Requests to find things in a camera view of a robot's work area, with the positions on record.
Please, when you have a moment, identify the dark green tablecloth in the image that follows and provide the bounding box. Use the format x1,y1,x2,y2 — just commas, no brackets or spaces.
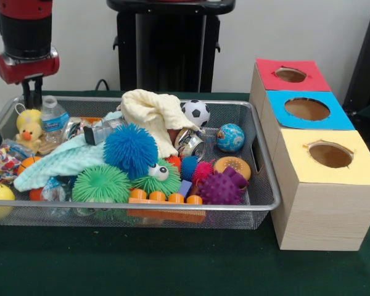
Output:
0,89,370,296

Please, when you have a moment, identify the mint green muslin cloth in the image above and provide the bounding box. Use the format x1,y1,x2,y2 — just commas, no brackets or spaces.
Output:
14,134,112,192

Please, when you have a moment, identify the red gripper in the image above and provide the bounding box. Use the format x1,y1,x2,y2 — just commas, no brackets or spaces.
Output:
0,46,60,107

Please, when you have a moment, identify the green puffer ball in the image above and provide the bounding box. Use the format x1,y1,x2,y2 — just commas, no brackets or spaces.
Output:
72,165,133,204

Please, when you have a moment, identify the purple spiky ball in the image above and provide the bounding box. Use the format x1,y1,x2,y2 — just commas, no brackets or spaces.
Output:
198,171,244,206

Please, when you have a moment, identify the wooden box with three holes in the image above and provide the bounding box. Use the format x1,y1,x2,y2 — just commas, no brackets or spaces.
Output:
249,57,370,252

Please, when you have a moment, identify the blue globe ball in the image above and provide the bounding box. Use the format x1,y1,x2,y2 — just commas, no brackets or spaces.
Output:
216,123,245,154

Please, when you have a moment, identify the black and white soccer ball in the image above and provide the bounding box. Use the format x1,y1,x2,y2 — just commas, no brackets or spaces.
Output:
181,99,211,128

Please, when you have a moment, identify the blue puffer ball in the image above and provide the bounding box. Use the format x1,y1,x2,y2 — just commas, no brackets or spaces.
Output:
103,123,159,180

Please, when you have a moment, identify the grey plastic toy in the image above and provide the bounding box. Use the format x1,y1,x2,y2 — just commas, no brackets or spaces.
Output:
83,118,127,146

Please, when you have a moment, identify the yellow duck plush toy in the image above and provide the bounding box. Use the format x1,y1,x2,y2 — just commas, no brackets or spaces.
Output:
14,103,44,154

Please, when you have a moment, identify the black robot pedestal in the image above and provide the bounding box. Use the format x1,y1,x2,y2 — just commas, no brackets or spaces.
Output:
106,0,244,93

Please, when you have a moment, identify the small clear water bottle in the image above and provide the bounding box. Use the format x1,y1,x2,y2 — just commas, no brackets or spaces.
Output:
40,95,70,143

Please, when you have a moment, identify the green fuzzy ball with eyes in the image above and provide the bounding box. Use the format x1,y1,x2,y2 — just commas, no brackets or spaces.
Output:
131,158,182,201

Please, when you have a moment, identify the orange building block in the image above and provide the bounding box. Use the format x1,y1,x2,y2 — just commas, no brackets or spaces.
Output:
128,188,208,224

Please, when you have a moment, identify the silver mesh bin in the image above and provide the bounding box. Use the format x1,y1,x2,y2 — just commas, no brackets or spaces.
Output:
0,96,282,231

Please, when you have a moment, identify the cream muslin cloth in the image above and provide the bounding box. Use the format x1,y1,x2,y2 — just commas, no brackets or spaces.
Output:
117,88,204,157

